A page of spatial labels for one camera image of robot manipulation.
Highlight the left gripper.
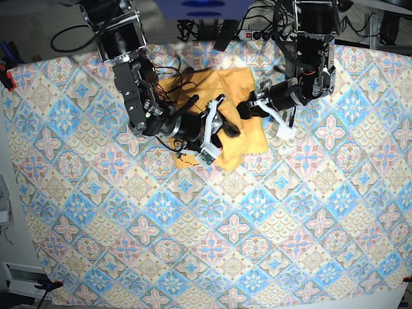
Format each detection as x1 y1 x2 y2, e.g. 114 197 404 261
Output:
237 80 296 140

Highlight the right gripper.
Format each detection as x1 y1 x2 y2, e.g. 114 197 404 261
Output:
173 94 240 166

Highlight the yellow T-shirt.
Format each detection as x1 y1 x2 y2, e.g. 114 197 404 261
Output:
159 68 268 171

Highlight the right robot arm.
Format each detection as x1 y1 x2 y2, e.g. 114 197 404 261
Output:
79 1 240 166

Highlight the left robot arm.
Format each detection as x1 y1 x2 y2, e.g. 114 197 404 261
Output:
237 1 341 140

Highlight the white power strip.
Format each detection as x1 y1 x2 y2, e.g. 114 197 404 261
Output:
238 30 262 41

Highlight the patterned blue tablecloth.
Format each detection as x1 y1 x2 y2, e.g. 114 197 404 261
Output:
1 46 411 308

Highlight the red-black clamp left lower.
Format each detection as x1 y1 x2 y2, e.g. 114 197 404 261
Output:
34 280 63 292

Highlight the red-black clamp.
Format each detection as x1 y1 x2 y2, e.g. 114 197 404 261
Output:
1 41 21 91
34 280 63 292

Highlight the white box left edge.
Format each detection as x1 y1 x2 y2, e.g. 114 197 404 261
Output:
0 175 14 227

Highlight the red-black clamp left upper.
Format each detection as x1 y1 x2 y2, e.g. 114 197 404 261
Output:
1 41 21 91

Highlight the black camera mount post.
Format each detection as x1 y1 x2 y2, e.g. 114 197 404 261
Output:
214 20 239 52

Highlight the purple robot base plate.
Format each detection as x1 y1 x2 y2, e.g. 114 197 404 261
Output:
155 0 252 20

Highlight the white wall trunking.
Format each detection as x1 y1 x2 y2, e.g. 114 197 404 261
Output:
1 261 48 299

